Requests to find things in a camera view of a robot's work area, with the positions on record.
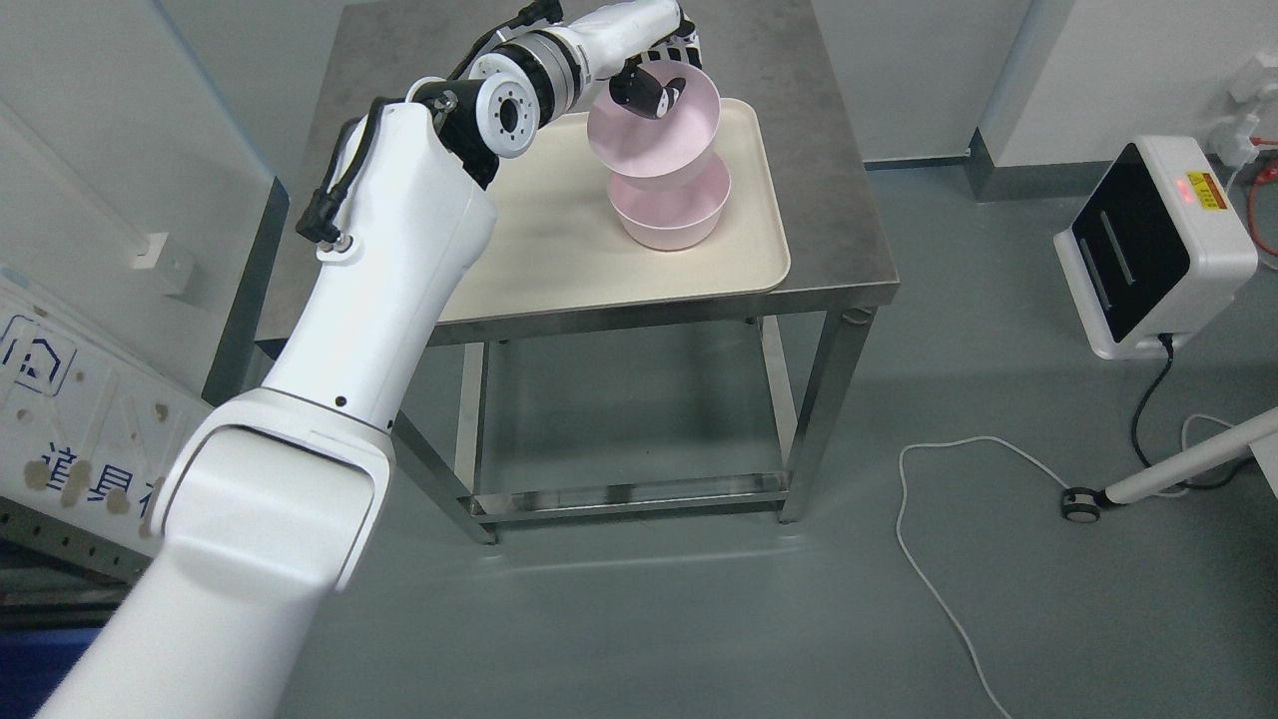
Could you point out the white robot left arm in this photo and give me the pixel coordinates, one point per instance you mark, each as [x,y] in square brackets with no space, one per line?
[268,507]

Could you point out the beige plastic tray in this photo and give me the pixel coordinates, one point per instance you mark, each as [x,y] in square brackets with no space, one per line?
[557,246]

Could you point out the white black box device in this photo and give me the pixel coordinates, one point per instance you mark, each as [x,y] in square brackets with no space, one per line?
[1156,253]

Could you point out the pink bowl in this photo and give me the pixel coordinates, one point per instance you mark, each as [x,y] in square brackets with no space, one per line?
[667,151]
[671,219]

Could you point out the white wall socket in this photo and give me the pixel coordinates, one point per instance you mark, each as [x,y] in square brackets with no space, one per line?
[164,265]

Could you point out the white wall outlet box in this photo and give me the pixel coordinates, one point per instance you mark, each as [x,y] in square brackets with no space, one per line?
[1252,91]

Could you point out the stainless steel table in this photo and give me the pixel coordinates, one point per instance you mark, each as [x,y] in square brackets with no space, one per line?
[863,280]

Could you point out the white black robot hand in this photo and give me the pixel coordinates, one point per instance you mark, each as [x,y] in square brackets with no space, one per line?
[650,83]

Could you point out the white stand leg with caster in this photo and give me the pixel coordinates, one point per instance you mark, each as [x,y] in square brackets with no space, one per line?
[1254,438]

